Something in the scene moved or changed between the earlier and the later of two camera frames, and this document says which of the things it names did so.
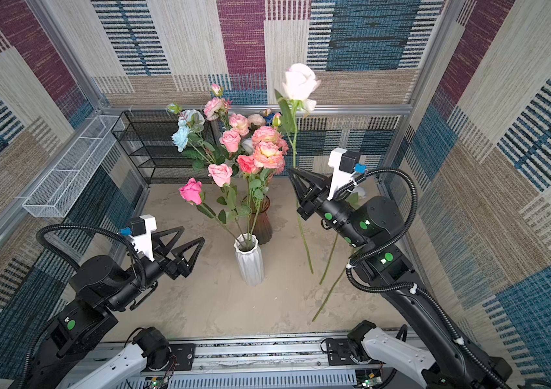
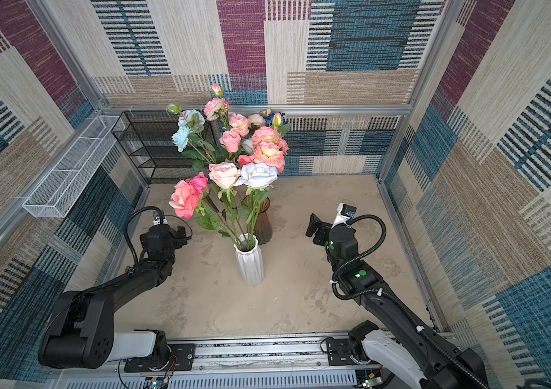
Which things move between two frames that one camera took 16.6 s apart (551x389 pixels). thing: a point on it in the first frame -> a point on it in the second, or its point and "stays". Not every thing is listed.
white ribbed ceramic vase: x=249 y=259 stays
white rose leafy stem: x=299 y=90 -> x=255 y=177
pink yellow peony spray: x=269 y=156 stays
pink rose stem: x=231 y=140 stays
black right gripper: x=309 y=200 -> x=323 y=229
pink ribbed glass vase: x=258 y=205 stays
